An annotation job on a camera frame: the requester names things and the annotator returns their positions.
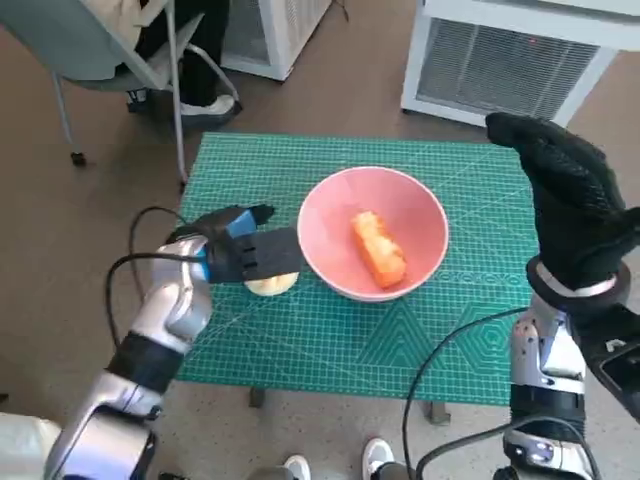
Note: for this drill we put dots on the orange rectangular toy bread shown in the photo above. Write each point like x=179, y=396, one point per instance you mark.
x=380, y=252

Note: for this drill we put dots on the large white mesh cabinet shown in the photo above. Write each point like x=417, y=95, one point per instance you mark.
x=505, y=55

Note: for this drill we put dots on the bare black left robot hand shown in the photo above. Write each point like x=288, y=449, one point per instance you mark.
x=225, y=222

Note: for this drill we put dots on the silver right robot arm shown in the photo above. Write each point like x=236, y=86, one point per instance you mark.
x=545, y=380

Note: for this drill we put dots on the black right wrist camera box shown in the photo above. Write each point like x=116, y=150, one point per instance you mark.
x=615, y=360

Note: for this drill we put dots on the black table bracket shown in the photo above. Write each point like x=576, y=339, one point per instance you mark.
x=437, y=412
x=256, y=398

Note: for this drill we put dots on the green cutting mat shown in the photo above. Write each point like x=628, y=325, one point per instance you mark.
x=300, y=345

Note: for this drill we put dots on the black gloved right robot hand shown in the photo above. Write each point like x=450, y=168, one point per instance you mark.
x=570, y=210

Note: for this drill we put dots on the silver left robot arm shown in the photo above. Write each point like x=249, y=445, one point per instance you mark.
x=140, y=350

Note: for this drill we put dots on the white robot torso cover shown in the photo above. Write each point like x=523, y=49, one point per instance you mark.
x=25, y=447

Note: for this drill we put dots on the round toy bread bun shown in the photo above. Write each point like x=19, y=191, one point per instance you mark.
x=272, y=286

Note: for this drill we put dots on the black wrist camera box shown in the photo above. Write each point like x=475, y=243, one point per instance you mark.
x=265, y=252
x=615, y=360

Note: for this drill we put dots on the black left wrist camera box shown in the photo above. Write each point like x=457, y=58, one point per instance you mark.
x=265, y=252

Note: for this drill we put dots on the small white mesh cabinet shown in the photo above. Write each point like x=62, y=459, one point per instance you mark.
x=280, y=35

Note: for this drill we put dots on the white shoe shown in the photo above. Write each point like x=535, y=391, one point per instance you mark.
x=376, y=457
x=297, y=467

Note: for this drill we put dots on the grey chair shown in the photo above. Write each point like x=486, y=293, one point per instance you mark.
x=75, y=50

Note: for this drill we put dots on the pink bowl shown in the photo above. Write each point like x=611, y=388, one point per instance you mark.
x=325, y=250

